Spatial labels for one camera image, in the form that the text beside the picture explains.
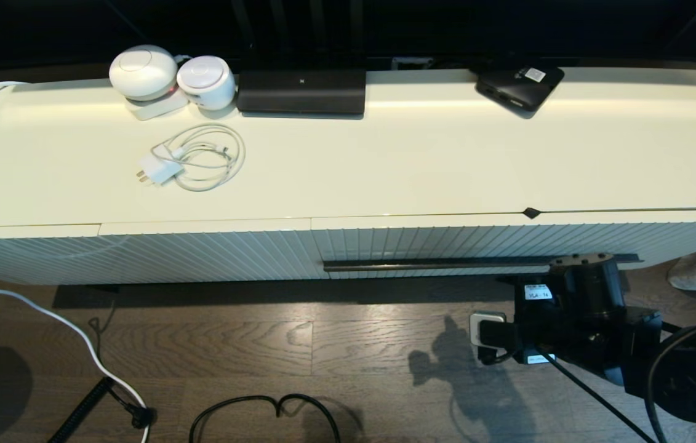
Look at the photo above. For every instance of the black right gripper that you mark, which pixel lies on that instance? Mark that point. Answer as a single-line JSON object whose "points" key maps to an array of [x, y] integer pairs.
{"points": [[538, 320]]}

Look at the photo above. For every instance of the black folding umbrella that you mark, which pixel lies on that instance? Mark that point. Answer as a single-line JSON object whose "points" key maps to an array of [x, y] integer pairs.
{"points": [[531, 213]]}

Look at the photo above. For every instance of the white fluted drawer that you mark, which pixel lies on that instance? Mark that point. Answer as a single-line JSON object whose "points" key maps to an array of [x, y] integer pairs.
{"points": [[434, 243]]}

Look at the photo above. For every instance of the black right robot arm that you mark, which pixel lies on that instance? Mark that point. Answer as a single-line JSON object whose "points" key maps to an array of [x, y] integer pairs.
{"points": [[591, 289]]}

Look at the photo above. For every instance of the white tv cabinet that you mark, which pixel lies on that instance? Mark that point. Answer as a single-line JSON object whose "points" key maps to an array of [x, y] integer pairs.
{"points": [[354, 163]]}

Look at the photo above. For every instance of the black set-top box with label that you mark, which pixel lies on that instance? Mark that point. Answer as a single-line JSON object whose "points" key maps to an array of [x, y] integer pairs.
{"points": [[517, 87]]}

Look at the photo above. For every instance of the black flat rectangular box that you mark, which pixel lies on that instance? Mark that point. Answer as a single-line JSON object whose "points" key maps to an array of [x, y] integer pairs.
{"points": [[301, 92]]}

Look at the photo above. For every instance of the white fluted cabinet front panel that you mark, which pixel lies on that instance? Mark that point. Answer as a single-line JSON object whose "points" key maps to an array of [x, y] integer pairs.
{"points": [[212, 253]]}

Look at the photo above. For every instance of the small white round device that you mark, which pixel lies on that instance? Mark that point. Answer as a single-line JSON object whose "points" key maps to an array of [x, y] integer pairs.
{"points": [[206, 80]]}

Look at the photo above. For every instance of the white charger plug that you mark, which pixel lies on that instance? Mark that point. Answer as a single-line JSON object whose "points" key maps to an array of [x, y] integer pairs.
{"points": [[159, 168]]}

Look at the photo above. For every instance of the white flat base box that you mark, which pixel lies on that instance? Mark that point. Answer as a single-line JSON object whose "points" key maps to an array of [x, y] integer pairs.
{"points": [[156, 109]]}

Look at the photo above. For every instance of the large white round device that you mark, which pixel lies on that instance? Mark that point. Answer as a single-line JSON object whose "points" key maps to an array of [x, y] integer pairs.
{"points": [[143, 71]]}

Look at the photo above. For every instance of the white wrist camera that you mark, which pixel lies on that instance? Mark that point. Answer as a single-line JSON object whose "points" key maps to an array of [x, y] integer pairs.
{"points": [[486, 323]]}

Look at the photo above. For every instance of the wall outlet plate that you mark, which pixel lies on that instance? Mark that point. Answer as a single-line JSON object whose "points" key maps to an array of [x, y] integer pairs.
{"points": [[412, 62]]}

